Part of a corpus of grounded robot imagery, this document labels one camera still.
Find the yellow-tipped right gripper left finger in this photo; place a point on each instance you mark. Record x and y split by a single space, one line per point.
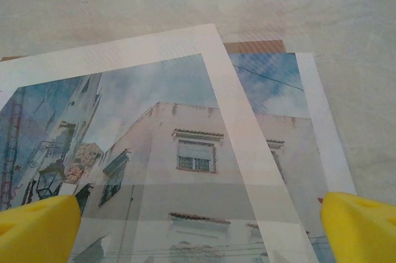
37 232

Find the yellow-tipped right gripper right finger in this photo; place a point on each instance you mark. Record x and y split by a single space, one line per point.
362 235

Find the building photo print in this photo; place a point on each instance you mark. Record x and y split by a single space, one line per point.
278 96
154 46

